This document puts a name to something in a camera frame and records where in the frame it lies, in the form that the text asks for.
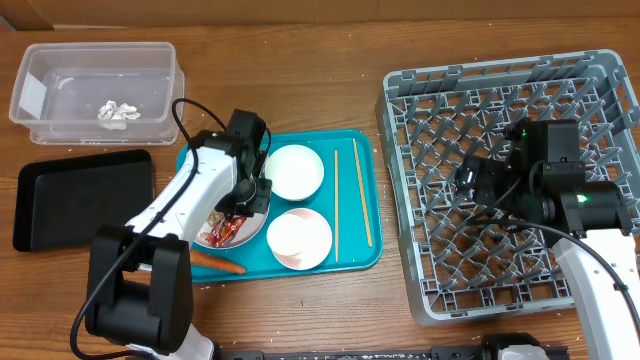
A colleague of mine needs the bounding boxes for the white plate with food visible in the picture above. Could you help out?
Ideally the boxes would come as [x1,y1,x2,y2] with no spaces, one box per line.
[194,212,269,250]

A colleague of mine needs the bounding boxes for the red snack wrapper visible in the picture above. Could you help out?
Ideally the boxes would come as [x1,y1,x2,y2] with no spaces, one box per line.
[208,216,247,248]

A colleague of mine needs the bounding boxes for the white bowl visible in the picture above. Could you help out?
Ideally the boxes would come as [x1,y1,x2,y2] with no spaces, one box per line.
[265,144,324,201]

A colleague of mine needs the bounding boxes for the pink rimmed bowl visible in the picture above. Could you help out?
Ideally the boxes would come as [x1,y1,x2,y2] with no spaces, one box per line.
[266,208,333,271]

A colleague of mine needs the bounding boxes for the wooden chopstick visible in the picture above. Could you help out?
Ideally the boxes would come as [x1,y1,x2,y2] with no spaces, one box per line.
[334,149,339,263]
[352,138,373,248]

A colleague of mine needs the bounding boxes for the white tissue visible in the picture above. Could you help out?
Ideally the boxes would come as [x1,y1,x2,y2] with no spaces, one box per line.
[98,100,141,130]

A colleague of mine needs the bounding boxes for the white paper cup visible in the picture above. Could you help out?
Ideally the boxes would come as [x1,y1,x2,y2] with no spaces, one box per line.
[266,213,307,256]

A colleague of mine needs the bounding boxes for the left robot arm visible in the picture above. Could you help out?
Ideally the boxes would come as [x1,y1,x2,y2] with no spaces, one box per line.
[70,110,271,359]

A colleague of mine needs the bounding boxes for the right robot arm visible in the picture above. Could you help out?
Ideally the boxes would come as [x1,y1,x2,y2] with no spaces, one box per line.
[454,118,639,359]

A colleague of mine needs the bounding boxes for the grey dishwasher rack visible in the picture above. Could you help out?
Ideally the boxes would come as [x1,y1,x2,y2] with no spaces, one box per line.
[376,49,639,326]

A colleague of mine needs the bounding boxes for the food scraps on plate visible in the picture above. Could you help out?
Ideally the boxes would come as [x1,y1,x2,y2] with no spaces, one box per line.
[199,211,226,243]

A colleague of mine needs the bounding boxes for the teal serving tray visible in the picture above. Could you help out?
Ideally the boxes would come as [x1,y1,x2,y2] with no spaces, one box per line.
[192,129,383,283]

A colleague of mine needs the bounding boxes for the orange carrot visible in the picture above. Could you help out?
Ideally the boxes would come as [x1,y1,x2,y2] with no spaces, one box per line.
[190,250,246,274]

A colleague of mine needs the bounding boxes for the clear plastic bin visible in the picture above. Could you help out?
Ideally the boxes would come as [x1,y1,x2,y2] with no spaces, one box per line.
[8,42,185,145]

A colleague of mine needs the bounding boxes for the black plastic tray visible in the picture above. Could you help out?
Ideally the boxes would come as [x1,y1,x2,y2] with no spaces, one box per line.
[13,149,153,252]

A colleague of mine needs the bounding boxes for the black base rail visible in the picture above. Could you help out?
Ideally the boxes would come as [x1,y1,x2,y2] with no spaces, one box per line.
[214,346,480,360]

